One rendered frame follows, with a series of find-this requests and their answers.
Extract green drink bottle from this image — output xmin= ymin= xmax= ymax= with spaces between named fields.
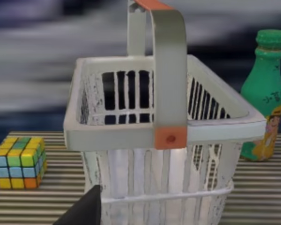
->
xmin=239 ymin=29 xmax=281 ymax=162

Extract colourful puzzle cube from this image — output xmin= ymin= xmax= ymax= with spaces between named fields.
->
xmin=0 ymin=136 xmax=47 ymax=189

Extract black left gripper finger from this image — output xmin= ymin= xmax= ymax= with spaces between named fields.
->
xmin=53 ymin=184 xmax=102 ymax=225

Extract white plastic shopping basket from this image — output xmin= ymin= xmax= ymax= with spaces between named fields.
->
xmin=63 ymin=0 xmax=267 ymax=225

